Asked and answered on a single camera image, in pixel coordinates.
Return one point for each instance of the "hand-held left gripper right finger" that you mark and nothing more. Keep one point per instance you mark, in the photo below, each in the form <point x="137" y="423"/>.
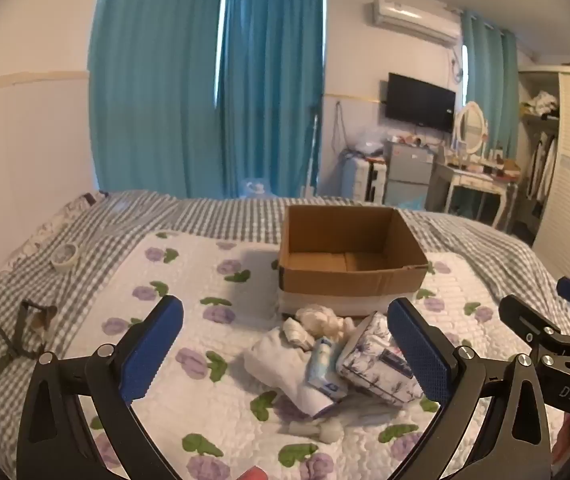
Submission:
<point x="417" y="355"/>

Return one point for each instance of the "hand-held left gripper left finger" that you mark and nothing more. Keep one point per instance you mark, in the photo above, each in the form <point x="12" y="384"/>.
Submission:
<point x="152" y="345"/>

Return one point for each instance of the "floral tissue pack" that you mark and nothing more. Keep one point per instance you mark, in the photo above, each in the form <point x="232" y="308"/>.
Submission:
<point x="365" y="360"/>

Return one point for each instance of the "small blue tissue packet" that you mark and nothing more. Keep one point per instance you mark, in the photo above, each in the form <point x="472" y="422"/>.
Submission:
<point x="322" y="365"/>

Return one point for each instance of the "cream knotted cloth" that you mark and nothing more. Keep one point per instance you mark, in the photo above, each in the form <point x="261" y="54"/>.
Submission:
<point x="320" y="320"/>

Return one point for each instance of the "cardboard box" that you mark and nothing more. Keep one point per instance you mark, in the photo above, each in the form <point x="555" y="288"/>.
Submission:
<point x="345" y="280"/>

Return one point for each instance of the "white sock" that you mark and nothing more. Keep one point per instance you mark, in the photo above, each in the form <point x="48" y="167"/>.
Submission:
<point x="332" y="431"/>

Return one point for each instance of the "white socks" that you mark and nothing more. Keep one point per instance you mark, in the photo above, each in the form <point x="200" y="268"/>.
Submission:
<point x="297" y="332"/>

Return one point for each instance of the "white cloth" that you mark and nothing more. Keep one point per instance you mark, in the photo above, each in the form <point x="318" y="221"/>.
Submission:
<point x="275" y="365"/>

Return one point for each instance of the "floral quilted mat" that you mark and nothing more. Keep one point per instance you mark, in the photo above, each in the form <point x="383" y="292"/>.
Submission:
<point x="190" y="280"/>

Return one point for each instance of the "tape roll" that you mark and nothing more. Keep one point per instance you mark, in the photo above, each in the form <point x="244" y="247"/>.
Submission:
<point x="65" y="263"/>

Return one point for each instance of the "hanging clothes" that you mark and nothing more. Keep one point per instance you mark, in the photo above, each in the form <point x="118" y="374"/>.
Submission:
<point x="540" y="165"/>

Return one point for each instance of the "blue plastic bag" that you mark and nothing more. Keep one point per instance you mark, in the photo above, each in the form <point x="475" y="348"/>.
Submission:
<point x="410" y="202"/>

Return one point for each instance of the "white dressing table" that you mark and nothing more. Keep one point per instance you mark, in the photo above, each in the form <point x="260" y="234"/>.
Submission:
<point x="465" y="177"/>

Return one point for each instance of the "white suitcase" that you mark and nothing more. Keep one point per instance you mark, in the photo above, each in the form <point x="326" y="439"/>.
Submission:
<point x="362" y="180"/>

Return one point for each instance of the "grey mini fridge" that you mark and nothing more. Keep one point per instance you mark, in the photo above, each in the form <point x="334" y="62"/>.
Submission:
<point x="407" y="170"/>

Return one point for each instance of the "large water bottle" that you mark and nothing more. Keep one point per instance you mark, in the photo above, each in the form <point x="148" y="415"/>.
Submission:
<point x="255" y="187"/>

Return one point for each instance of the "white clothes on shelf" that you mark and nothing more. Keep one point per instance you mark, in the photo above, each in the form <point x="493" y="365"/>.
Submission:
<point x="542" y="102"/>

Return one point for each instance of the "oval white vanity mirror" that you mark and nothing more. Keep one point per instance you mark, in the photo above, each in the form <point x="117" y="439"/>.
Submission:
<point x="470" y="122"/>

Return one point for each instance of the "clear plastic bag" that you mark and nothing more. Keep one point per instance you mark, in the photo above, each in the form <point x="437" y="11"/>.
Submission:
<point x="365" y="145"/>

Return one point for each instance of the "light teal curtain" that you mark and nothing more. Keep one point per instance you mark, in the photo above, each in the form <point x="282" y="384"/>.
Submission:
<point x="490" y="85"/>

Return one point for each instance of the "white mop pole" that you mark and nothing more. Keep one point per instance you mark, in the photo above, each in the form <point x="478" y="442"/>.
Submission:
<point x="312" y="150"/>

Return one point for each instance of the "wide teal curtain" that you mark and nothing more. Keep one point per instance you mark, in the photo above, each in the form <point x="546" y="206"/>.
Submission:
<point x="155" y="85"/>

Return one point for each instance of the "narrow teal curtain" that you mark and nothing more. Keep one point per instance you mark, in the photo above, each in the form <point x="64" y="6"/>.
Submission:
<point x="270" y="85"/>

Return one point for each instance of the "white air conditioner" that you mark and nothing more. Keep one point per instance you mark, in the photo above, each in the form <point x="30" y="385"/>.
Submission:
<point x="410" y="20"/>

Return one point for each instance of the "black wall television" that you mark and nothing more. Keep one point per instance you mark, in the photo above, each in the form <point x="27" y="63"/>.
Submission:
<point x="417" y="102"/>

